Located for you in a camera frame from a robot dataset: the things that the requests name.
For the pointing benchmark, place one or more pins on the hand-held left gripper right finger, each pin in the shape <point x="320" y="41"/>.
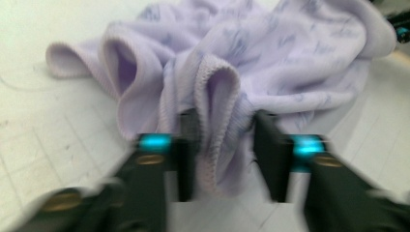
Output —
<point x="328" y="193"/>

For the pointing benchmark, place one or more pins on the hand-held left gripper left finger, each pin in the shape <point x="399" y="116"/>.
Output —
<point x="151" y="180"/>

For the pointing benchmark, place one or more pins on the lilac towel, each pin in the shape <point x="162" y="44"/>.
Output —
<point x="257" y="64"/>

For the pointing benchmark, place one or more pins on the white grid mat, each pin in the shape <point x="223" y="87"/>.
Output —
<point x="48" y="145"/>

